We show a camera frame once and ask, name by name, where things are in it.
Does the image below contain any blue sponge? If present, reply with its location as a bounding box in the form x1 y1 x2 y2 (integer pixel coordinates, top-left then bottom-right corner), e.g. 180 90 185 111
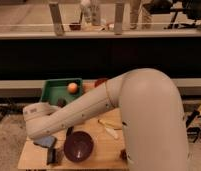
33 136 57 148

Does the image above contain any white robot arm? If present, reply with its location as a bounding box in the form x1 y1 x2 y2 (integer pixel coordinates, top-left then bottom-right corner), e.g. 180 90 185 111
24 68 189 171

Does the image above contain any dark block in tray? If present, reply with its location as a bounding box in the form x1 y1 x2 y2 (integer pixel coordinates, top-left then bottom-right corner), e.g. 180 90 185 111
57 98 67 107

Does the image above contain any green plastic tray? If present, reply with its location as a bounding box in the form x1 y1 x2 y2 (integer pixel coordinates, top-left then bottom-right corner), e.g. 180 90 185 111
40 78 83 105

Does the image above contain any red bowl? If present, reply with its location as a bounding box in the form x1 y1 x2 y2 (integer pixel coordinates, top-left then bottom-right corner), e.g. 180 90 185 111
94 78 108 87

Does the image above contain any orange ball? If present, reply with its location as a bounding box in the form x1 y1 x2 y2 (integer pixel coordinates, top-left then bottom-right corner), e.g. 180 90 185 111
67 82 78 94

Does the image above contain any wooden spatula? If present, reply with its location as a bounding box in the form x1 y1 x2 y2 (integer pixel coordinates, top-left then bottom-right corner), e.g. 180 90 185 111
104 122 122 130

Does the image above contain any purple bowl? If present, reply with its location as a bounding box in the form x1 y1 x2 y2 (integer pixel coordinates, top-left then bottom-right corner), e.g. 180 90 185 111
64 131 94 163

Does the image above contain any bunch of dark grapes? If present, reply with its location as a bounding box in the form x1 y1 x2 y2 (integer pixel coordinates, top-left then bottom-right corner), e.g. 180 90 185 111
120 149 127 160

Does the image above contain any black brush block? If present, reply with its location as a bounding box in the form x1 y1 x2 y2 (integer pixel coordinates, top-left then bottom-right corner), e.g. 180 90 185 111
47 148 57 164

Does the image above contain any black wheeled stand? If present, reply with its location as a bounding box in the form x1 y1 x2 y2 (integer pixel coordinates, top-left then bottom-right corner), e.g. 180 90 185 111
186 104 201 143

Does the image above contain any black spoon handle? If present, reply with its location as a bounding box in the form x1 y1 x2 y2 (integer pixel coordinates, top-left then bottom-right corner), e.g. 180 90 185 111
66 126 74 137

